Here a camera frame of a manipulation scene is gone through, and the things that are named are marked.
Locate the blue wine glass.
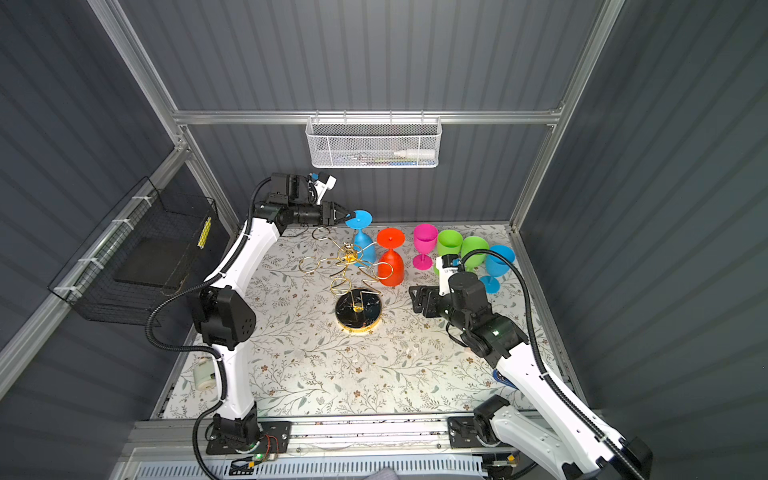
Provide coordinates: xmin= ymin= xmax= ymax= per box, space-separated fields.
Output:
xmin=346 ymin=210 xmax=376 ymax=267
xmin=480 ymin=245 xmax=516 ymax=294

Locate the red wine glass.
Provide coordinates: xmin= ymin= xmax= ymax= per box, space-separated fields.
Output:
xmin=376 ymin=227 xmax=405 ymax=287

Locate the green wine glass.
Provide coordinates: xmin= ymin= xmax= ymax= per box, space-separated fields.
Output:
xmin=433 ymin=229 xmax=464 ymax=273
xmin=460 ymin=236 xmax=489 ymax=272

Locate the magenta wine glass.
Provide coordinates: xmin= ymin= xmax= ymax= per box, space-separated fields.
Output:
xmin=413 ymin=224 xmax=439 ymax=271

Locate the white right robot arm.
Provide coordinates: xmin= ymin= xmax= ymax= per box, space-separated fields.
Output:
xmin=409 ymin=272 xmax=653 ymax=479

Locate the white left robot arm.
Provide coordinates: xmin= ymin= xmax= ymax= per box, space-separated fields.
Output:
xmin=194 ymin=173 xmax=355 ymax=451

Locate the gold wine glass rack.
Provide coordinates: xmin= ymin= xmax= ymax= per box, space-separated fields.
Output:
xmin=298 ymin=227 xmax=395 ymax=335

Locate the blue stapler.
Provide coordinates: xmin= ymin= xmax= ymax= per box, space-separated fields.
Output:
xmin=492 ymin=369 xmax=517 ymax=389

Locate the white tube in basket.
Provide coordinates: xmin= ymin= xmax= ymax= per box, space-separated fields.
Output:
xmin=393 ymin=149 xmax=437 ymax=162

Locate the yellow marker pen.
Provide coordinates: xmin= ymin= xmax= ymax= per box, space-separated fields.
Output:
xmin=197 ymin=217 xmax=212 ymax=249

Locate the floral table mat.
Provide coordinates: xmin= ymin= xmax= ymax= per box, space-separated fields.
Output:
xmin=161 ymin=224 xmax=559 ymax=420

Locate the white tape dispenser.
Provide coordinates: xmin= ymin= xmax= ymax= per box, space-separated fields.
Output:
xmin=192 ymin=359 xmax=216 ymax=391

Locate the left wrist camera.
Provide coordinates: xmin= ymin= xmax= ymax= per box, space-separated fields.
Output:
xmin=307 ymin=173 xmax=337 ymax=205

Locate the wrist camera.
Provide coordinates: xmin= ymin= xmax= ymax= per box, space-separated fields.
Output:
xmin=307 ymin=173 xmax=337 ymax=205
xmin=435 ymin=254 xmax=461 ymax=296

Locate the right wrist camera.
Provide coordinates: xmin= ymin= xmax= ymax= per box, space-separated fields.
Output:
xmin=435 ymin=254 xmax=461 ymax=296

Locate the white wire mesh basket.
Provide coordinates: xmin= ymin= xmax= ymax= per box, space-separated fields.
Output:
xmin=305 ymin=116 xmax=443 ymax=169

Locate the left black corrugated cable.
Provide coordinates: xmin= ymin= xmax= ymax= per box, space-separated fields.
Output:
xmin=145 ymin=176 xmax=274 ymax=480

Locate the black corrugated cable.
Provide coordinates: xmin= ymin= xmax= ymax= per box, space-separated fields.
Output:
xmin=458 ymin=248 xmax=646 ymax=480
xmin=145 ymin=176 xmax=274 ymax=480

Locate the black wire basket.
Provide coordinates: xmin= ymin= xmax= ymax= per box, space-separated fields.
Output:
xmin=48 ymin=177 xmax=219 ymax=325

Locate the right black corrugated cable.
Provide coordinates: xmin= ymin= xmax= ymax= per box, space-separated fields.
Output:
xmin=458 ymin=248 xmax=646 ymax=480

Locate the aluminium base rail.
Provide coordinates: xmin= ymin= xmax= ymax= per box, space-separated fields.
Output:
xmin=119 ymin=413 xmax=613 ymax=480

